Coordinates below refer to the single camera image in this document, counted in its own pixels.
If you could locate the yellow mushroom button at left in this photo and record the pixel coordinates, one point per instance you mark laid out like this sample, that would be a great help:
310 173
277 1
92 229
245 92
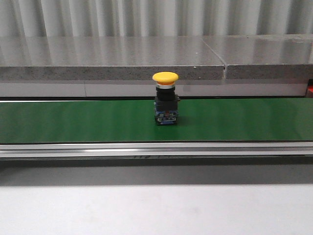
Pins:
166 100

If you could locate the green conveyor belt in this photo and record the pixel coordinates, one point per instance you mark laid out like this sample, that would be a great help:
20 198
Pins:
255 119

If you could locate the grey stone counter slab right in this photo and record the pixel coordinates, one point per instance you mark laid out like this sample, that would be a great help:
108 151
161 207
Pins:
263 57

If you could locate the grey stone counter slab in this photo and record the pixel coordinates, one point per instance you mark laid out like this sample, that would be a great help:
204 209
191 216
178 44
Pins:
263 57
106 58

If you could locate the grey stone counter slab left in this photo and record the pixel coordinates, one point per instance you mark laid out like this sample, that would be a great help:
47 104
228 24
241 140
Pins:
106 58

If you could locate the white cabinet panel under counter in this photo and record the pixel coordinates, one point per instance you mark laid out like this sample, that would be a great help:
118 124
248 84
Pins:
123 88

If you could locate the red object at right edge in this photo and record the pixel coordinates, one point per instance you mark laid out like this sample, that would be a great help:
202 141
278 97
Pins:
309 92

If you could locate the grey pleated curtain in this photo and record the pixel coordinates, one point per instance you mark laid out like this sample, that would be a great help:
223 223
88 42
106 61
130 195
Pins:
154 17

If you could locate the aluminium conveyor frame rail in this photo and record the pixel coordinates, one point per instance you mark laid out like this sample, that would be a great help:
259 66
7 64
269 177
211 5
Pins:
157 153

